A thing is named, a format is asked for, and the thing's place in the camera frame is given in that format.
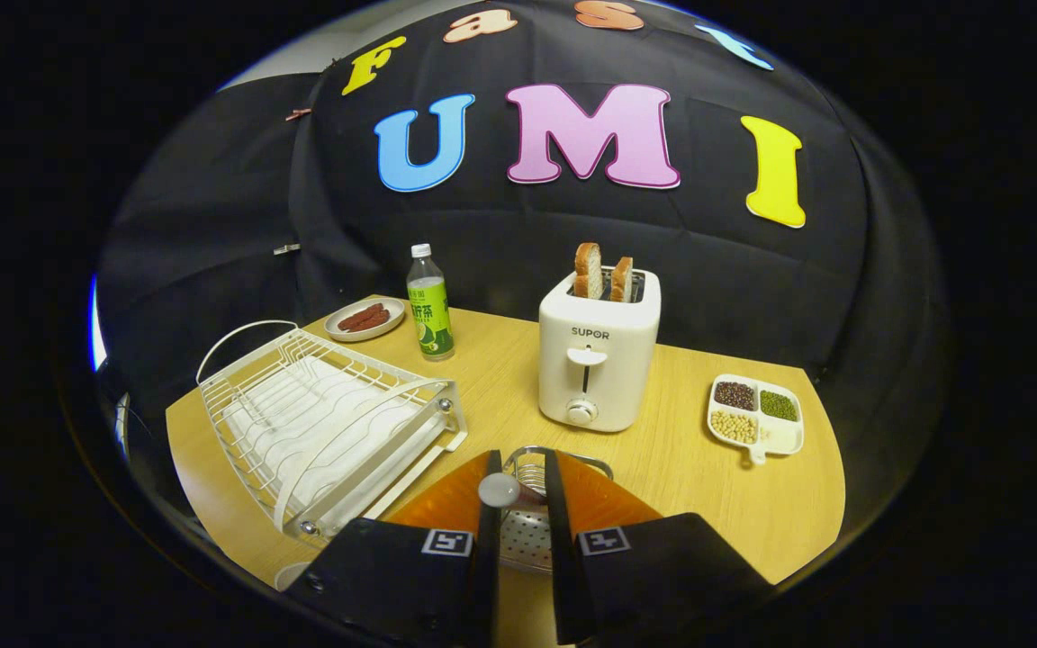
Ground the white wire dish rack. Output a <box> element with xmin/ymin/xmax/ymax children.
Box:
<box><xmin>196</xmin><ymin>319</ymin><xmax>469</xmax><ymax>541</ymax></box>

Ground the white ribbed drain tray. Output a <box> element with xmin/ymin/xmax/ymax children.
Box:
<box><xmin>221</xmin><ymin>355</ymin><xmax>443</xmax><ymax>521</ymax></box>

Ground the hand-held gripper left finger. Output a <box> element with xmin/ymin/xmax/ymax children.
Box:
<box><xmin>284</xmin><ymin>450</ymin><xmax>503</xmax><ymax>648</ymax></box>

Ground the white divided dish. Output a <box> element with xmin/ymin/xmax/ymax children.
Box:
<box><xmin>707</xmin><ymin>373</ymin><xmax>806</xmax><ymax>466</ymax></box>

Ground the metal wire basket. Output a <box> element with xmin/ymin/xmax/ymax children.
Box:
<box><xmin>500</xmin><ymin>445</ymin><xmax>614</xmax><ymax>574</ymax></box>

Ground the green label drink bottle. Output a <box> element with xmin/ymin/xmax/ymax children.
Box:
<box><xmin>406</xmin><ymin>243</ymin><xmax>455</xmax><ymax>362</ymax></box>

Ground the white toaster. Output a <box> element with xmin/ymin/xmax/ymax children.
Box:
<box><xmin>537</xmin><ymin>267</ymin><xmax>663</xmax><ymax>433</ymax></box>

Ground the metal spoon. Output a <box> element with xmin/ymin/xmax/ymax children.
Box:
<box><xmin>477</xmin><ymin>472</ymin><xmax>523</xmax><ymax>508</ymax></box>

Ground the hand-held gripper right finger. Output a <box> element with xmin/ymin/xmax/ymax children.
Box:
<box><xmin>544</xmin><ymin>448</ymin><xmax>776</xmax><ymax>645</ymax></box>

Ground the pile of soybeans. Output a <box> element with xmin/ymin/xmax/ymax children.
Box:
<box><xmin>711</xmin><ymin>411</ymin><xmax>758</xmax><ymax>445</ymax></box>

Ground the small beige plate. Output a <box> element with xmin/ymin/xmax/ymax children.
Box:
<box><xmin>324</xmin><ymin>297</ymin><xmax>406</xmax><ymax>342</ymax></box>

